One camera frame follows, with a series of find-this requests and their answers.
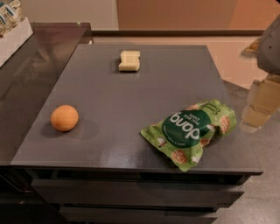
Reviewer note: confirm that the pale yellow sponge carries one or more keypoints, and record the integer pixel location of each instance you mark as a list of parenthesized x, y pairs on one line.
[(130, 61)]

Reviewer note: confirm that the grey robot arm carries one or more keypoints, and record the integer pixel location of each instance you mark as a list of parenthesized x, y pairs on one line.
[(264, 95)]

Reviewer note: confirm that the green rice chip bag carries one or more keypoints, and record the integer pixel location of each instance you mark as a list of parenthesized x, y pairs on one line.
[(183, 135)]

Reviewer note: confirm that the grey drawer cabinet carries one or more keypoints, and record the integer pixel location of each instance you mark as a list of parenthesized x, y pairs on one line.
[(103, 171)]

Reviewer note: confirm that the orange fruit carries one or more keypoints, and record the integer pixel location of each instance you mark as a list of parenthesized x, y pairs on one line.
[(64, 118)]

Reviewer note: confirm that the dark glossy side counter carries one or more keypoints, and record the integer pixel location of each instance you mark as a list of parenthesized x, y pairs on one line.
[(26, 80)]

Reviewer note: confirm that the white snack box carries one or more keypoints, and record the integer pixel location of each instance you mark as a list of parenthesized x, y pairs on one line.
[(11, 42)]

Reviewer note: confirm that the snack packets in box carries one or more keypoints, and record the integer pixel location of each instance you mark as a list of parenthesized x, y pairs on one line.
[(11, 15)]

